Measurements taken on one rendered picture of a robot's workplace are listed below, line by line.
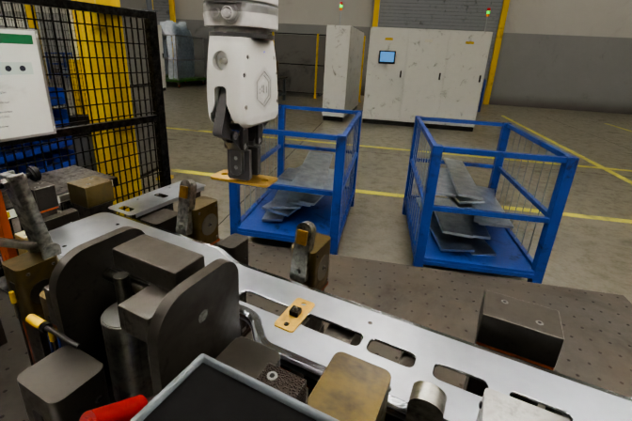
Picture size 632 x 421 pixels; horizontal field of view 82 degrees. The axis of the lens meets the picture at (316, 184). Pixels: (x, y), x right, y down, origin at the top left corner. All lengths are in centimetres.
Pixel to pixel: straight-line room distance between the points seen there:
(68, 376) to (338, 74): 804
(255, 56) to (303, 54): 1213
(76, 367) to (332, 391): 29
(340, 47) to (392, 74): 124
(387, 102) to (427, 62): 114
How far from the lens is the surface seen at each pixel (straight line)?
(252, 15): 43
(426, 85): 836
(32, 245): 85
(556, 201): 258
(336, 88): 836
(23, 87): 140
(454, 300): 133
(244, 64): 42
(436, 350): 66
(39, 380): 55
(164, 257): 49
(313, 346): 63
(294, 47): 1263
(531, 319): 75
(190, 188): 95
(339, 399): 46
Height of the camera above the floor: 143
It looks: 20 degrees down
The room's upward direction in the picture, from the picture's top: 3 degrees clockwise
